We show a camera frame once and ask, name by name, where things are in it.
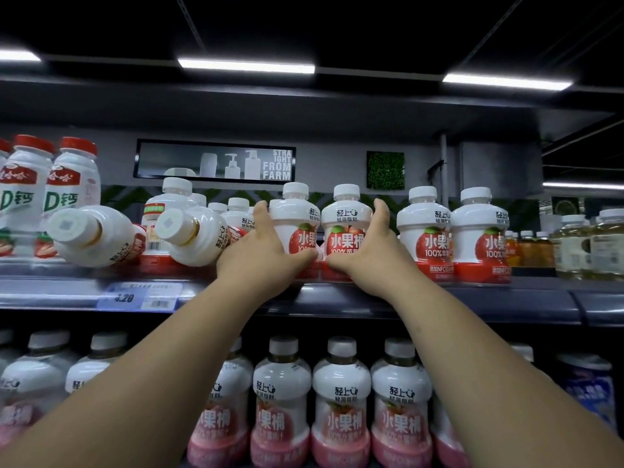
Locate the row of pink label bottles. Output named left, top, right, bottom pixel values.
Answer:
left=0, top=329, right=537, bottom=468

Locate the grey store shelf board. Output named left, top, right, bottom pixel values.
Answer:
left=0, top=260, right=624, bottom=330

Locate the row of white juice bottles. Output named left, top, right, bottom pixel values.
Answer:
left=47, top=177, right=512, bottom=286

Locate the long ceiling light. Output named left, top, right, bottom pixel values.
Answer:
left=542, top=182, right=624, bottom=191
left=442, top=73, right=574, bottom=91
left=177, top=58, right=317, bottom=75
left=0, top=48, right=43, bottom=63

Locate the blue label drink bottle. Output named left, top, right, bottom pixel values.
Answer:
left=555, top=352, right=618, bottom=435

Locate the person's right hand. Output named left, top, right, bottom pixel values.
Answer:
left=325, top=199, right=420, bottom=301

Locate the person's right forearm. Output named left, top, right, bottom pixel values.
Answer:
left=373, top=282, right=624, bottom=468

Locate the person's left hand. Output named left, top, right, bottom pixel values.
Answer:
left=216, top=201, right=319, bottom=302

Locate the square green plant panel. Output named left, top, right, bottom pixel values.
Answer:
left=367, top=151, right=406, bottom=191

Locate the blue and white price tag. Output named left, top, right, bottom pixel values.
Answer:
left=97, top=282, right=184, bottom=312

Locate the black framed wall sign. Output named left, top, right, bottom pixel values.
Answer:
left=133, top=139, right=297, bottom=185

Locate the person's left forearm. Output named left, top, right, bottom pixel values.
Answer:
left=0, top=275, right=268, bottom=468

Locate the pale yellow drink bottle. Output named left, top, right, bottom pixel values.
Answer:
left=589, top=208, right=624, bottom=281
left=552, top=214, right=593, bottom=280

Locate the white apple juice bottle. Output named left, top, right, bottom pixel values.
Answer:
left=268, top=182, right=321, bottom=281
left=320, top=184, right=374, bottom=282

